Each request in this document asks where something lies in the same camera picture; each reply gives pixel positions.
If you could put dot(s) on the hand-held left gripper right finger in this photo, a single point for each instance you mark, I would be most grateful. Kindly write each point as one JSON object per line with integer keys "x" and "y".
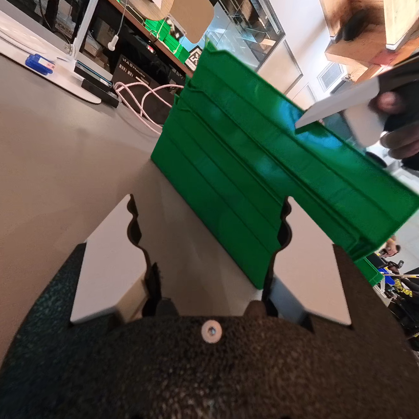
{"x": 311, "y": 278}

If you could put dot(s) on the wooden ceiling beams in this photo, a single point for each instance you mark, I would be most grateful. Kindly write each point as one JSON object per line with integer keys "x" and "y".
{"x": 360, "y": 49}

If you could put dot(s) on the white wall vent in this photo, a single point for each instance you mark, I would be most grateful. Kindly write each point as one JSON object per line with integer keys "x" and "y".
{"x": 330, "y": 77}

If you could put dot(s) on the white door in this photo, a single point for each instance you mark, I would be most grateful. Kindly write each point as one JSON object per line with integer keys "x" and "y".
{"x": 278, "y": 72}
{"x": 306, "y": 96}

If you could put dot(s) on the small blue white device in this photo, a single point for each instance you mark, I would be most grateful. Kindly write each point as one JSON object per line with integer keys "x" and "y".
{"x": 39, "y": 64}

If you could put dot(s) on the black yellow bag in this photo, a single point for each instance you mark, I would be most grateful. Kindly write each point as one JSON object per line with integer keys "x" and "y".
{"x": 402, "y": 288}

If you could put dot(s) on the white tray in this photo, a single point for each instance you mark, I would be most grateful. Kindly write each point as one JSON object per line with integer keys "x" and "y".
{"x": 65, "y": 81}

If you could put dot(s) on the person's right hand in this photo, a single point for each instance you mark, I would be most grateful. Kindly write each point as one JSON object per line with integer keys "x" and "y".
{"x": 388, "y": 103}

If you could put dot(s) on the white round disc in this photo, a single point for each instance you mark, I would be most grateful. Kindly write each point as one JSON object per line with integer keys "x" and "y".
{"x": 16, "y": 36}

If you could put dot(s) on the clear acrylic holder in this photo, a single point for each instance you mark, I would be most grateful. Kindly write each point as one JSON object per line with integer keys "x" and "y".
{"x": 178, "y": 27}

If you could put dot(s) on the black electronics box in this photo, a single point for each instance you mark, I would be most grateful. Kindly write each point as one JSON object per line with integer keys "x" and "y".
{"x": 131, "y": 70}

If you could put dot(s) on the green plastic bin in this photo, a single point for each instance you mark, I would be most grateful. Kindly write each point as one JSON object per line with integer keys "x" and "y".
{"x": 212, "y": 137}
{"x": 212, "y": 209}
{"x": 212, "y": 173}
{"x": 262, "y": 108}

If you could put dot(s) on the glass partition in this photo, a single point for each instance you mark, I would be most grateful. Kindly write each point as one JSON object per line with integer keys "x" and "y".
{"x": 235, "y": 29}

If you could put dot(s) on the small green shelf bin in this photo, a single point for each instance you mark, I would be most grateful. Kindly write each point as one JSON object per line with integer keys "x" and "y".
{"x": 157, "y": 27}
{"x": 178, "y": 50}

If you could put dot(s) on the black round stand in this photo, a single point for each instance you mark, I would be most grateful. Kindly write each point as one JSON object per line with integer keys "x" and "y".
{"x": 376, "y": 160}

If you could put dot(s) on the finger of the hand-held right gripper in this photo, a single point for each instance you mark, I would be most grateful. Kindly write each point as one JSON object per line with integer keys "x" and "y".
{"x": 343, "y": 98}

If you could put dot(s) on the flat black device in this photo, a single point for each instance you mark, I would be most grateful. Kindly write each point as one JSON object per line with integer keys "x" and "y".
{"x": 100, "y": 93}

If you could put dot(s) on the brown rounded board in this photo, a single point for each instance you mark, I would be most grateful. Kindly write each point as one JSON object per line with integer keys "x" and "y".
{"x": 193, "y": 19}

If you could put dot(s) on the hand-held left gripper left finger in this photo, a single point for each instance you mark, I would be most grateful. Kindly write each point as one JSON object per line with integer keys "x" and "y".
{"x": 108, "y": 278}

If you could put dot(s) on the small black blue device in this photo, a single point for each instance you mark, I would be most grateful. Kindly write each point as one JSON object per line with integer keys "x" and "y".
{"x": 93, "y": 73}

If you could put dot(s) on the black white marker sign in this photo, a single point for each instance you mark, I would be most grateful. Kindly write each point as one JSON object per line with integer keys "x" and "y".
{"x": 193, "y": 59}

